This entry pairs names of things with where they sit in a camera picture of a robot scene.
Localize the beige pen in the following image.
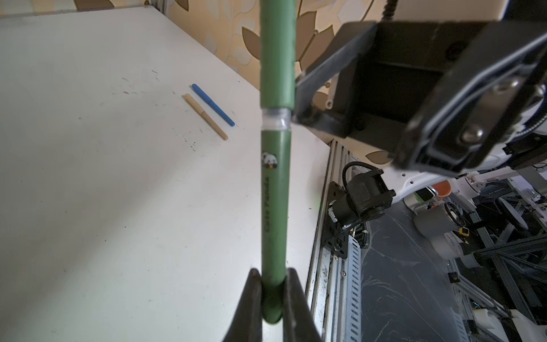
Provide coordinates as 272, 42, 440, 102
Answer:
182, 93, 229, 141

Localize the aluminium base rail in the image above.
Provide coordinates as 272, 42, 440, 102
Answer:
306, 141, 361, 341

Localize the green pen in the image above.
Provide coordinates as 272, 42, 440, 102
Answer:
260, 108, 291, 324

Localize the blue pen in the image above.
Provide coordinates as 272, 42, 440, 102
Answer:
191, 84, 235, 127

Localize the green pen cap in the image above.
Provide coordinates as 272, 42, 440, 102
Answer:
260, 0, 296, 110

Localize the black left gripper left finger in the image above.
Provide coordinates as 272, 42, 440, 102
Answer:
223, 269, 263, 342

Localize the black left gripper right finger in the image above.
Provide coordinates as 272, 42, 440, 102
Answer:
283, 268, 321, 342

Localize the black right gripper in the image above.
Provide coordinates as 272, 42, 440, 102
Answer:
293, 21, 546, 175

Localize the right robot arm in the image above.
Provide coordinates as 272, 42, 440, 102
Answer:
293, 1, 546, 237

